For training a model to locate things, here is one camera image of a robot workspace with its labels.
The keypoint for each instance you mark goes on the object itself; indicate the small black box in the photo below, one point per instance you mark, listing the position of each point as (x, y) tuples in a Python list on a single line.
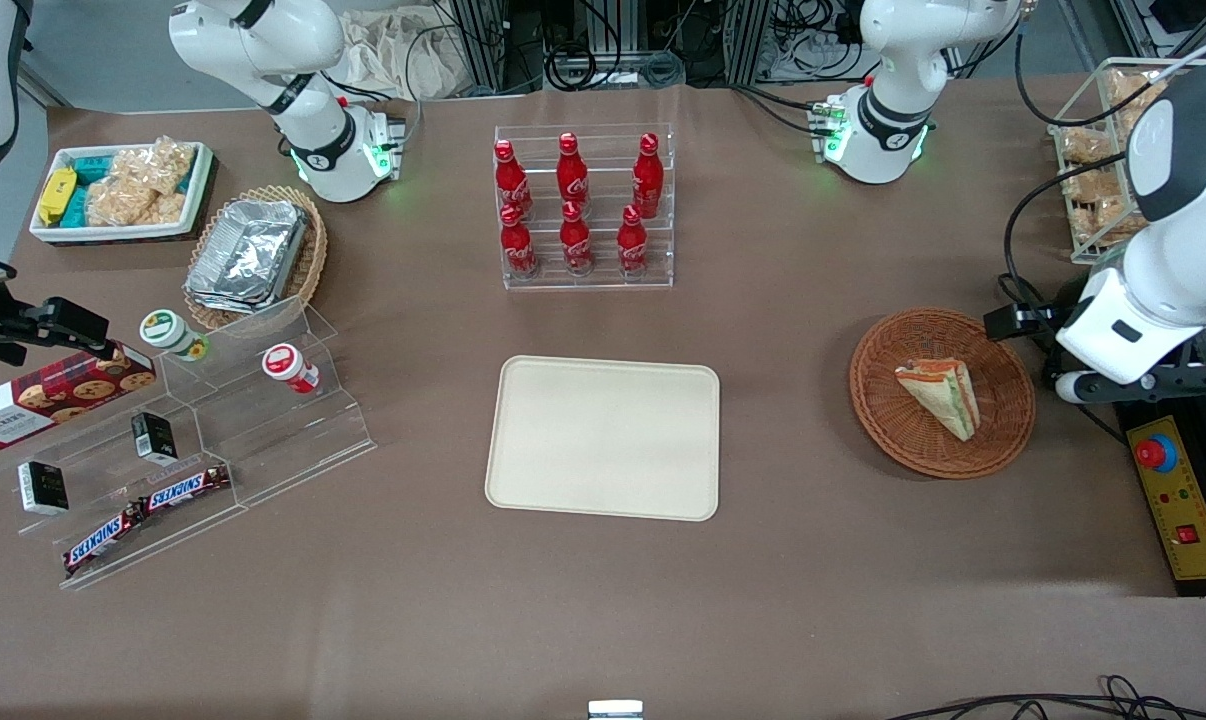
[(154, 437), (43, 487)]

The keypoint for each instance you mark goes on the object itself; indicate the stacked foil containers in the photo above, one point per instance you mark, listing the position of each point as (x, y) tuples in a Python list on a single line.
[(248, 255)]

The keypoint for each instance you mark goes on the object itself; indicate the wrapped bread pack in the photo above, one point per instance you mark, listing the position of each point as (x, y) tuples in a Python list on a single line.
[(1103, 225), (1131, 88), (1085, 148)]

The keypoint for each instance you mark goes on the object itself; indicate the green lid small bottle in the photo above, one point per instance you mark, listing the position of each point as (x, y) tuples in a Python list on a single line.
[(171, 333)]

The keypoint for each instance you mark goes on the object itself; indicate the triangle sandwich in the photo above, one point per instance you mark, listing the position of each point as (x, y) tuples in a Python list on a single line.
[(941, 398)]

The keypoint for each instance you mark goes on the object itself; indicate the snickers chocolate bar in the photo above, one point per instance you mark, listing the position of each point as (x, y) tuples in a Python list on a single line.
[(103, 540), (187, 488)]

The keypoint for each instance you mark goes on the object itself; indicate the yellow emergency stop box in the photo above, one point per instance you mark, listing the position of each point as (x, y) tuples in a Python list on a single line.
[(1188, 510)]

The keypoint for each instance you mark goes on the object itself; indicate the red cookie box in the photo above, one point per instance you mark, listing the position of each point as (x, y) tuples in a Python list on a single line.
[(53, 400)]

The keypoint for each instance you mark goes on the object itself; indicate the yellow snack packet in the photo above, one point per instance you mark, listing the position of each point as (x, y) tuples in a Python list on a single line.
[(57, 195)]

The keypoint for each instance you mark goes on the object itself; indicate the red cola bottle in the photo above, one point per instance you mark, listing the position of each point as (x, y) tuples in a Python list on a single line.
[(511, 180), (572, 170), (576, 240), (632, 245), (648, 175), (518, 245)]

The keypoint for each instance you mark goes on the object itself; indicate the cream rectangular tray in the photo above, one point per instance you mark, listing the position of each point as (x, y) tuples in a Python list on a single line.
[(603, 440)]

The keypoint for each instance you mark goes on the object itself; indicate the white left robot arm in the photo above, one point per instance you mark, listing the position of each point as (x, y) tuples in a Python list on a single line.
[(888, 60)]

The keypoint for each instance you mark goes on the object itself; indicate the clear bag of crackers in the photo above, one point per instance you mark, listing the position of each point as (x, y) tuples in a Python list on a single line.
[(133, 205), (158, 165)]

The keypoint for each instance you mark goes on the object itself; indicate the white rectangular snack bin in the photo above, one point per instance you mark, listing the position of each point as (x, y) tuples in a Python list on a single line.
[(198, 195)]

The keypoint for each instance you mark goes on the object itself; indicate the clear acrylic stepped stand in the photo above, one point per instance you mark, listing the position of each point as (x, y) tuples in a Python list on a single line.
[(263, 440)]

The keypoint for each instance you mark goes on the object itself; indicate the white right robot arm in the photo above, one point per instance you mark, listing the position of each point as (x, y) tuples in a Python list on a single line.
[(313, 140)]

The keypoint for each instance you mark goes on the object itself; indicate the aluminium frame post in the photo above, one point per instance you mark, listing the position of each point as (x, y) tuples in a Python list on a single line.
[(748, 40), (488, 45)]

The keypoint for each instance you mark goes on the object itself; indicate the oval light wicker basket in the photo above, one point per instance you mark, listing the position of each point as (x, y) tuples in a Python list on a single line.
[(313, 260)]

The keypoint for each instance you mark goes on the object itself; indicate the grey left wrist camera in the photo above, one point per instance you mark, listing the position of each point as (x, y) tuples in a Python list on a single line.
[(1079, 388)]

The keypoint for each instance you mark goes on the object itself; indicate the beige crumpled cloth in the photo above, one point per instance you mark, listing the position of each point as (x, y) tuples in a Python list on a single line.
[(403, 55)]

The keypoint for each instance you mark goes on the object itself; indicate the round brown wicker basket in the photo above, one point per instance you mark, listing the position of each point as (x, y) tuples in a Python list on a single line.
[(888, 420)]

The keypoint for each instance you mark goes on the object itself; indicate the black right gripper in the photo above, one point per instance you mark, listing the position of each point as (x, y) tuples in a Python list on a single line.
[(1, 331)]

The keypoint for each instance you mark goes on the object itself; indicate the teal snack packet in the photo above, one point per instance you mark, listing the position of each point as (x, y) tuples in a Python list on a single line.
[(93, 167), (76, 207)]

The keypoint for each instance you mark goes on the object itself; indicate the dark grey metal frame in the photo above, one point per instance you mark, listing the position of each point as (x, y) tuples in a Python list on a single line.
[(1198, 375)]

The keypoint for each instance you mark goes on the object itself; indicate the red lid small bottle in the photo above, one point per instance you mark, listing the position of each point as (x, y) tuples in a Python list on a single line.
[(288, 367)]

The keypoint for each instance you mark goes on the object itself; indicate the clear acrylic bottle rack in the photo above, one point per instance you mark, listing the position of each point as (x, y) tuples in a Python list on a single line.
[(603, 285)]

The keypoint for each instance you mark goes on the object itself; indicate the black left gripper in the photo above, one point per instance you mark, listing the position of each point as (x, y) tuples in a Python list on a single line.
[(1010, 321)]

